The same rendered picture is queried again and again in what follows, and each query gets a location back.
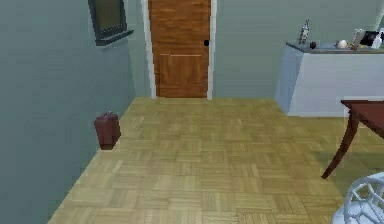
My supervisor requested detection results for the white kitchen counter cabinet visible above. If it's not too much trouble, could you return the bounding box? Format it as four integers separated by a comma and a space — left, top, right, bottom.
274, 41, 384, 118

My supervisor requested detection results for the brown wooden room door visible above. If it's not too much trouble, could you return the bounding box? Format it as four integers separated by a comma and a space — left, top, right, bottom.
147, 0, 212, 99

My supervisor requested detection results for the dark red waste bin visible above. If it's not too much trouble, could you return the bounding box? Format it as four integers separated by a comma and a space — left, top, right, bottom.
93, 111, 122, 151

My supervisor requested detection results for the dark framed window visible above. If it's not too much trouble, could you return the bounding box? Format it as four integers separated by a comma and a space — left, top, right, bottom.
87, 0, 135, 47

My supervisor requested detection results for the dark brown wooden table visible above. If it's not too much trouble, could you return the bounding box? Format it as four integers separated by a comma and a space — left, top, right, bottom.
321, 99, 384, 180

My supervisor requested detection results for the black box appliance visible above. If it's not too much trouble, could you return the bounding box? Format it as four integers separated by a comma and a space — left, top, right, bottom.
359, 30, 380, 47

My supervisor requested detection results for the white bottle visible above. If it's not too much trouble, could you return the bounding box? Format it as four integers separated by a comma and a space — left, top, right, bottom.
371, 30, 384, 50

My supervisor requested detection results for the pale upright frame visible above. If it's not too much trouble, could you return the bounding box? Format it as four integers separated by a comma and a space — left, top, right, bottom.
351, 28, 365, 51

